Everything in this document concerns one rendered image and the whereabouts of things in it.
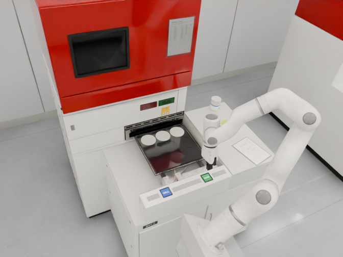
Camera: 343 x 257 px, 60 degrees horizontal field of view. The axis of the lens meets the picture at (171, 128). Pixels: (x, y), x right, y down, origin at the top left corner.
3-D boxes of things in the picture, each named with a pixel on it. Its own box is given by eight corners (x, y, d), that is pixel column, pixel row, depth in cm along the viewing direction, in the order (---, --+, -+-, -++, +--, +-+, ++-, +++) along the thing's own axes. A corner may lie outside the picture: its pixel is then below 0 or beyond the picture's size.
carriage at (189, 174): (160, 183, 181) (161, 180, 179) (212, 165, 194) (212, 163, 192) (166, 194, 176) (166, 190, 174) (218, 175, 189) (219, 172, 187)
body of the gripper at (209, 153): (199, 139, 160) (199, 155, 166) (210, 149, 152) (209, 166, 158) (211, 135, 162) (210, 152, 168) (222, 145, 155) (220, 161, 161)
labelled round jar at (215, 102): (207, 107, 221) (209, 96, 215) (215, 105, 224) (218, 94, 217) (212, 112, 217) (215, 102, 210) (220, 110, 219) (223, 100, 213)
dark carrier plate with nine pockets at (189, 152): (136, 136, 204) (136, 136, 203) (180, 124, 216) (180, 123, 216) (156, 173, 181) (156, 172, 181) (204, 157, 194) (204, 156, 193)
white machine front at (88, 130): (71, 155, 198) (60, 107, 171) (180, 124, 227) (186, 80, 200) (72, 158, 196) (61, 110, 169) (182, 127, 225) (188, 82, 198)
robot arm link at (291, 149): (246, 198, 140) (250, 193, 155) (270, 212, 136) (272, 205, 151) (301, 103, 133) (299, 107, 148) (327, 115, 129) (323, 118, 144)
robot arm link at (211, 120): (219, 144, 151) (218, 134, 159) (221, 121, 144) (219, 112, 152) (202, 144, 152) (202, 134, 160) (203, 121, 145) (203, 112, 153)
